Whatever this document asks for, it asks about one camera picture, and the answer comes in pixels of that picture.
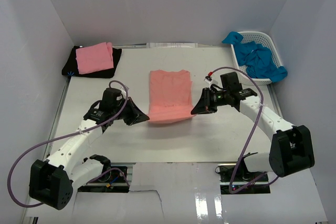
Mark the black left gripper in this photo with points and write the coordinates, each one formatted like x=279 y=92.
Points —
x=136 y=115

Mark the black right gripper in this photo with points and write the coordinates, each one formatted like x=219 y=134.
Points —
x=205 y=105

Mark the salmon pink t-shirt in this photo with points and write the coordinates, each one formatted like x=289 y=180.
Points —
x=170 y=97

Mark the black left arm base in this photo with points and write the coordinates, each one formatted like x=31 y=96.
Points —
x=112 y=182

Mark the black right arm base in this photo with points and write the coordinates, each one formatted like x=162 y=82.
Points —
x=225 y=172

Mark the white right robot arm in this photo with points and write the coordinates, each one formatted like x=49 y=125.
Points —
x=291 y=147

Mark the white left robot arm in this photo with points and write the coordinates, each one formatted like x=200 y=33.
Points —
x=54 y=180

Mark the folded pink t-shirt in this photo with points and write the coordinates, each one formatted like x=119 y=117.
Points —
x=94 y=58

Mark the blue t-shirt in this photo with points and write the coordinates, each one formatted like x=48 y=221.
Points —
x=257 y=58

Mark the white paper label sheet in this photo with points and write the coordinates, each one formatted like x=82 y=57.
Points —
x=171 y=45

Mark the folded black t-shirt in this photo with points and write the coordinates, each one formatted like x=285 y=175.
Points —
x=70 y=69

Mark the white perforated plastic basket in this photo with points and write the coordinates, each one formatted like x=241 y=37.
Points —
x=262 y=58

